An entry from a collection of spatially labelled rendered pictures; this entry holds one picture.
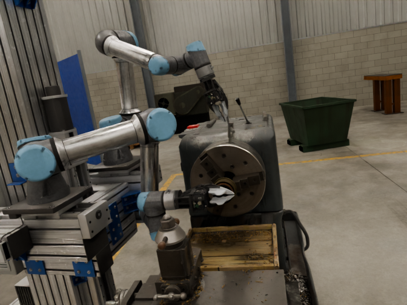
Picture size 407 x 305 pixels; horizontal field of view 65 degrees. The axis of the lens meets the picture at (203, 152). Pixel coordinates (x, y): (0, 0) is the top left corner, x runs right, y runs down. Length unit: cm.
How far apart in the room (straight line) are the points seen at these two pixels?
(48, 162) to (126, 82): 76
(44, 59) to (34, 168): 65
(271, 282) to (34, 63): 125
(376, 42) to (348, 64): 101
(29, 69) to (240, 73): 1010
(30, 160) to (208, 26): 1072
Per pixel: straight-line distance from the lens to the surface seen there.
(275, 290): 88
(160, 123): 114
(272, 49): 1138
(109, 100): 1244
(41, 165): 111
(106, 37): 160
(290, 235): 205
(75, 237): 125
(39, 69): 158
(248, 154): 130
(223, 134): 149
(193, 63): 143
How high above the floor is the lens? 149
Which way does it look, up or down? 12 degrees down
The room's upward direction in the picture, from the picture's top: 9 degrees counter-clockwise
